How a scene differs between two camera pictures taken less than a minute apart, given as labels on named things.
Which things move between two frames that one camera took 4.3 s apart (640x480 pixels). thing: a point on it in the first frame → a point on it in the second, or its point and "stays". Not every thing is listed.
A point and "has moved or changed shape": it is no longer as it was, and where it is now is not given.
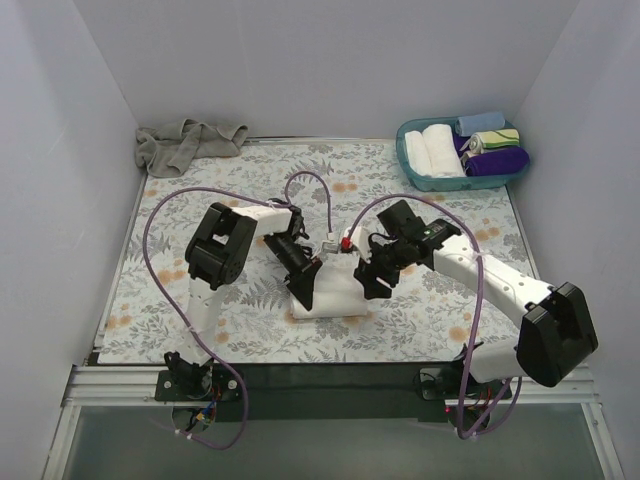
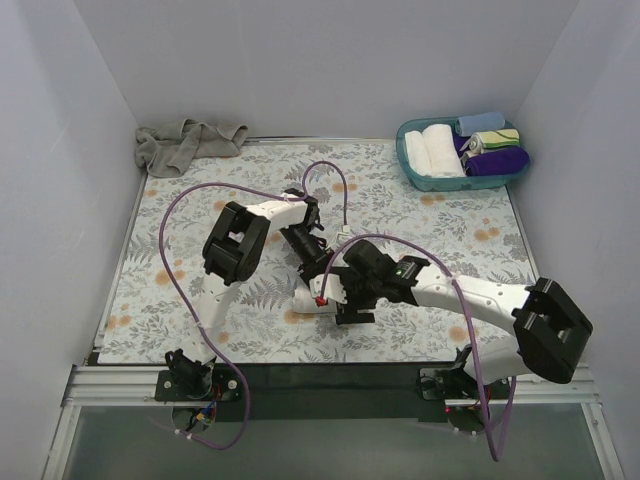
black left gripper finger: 302,284 → 311,269
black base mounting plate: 293,393 stays
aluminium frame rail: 97,386 stays
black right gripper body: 376,267 → 354,311
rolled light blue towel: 478,123 stays
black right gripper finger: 373,288 → 352,316
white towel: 336,292 has moved or changed shape
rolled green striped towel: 492,139 stays
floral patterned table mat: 432,316 stays
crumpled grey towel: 163,150 stays
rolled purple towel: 492,162 stays
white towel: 418,155 stays
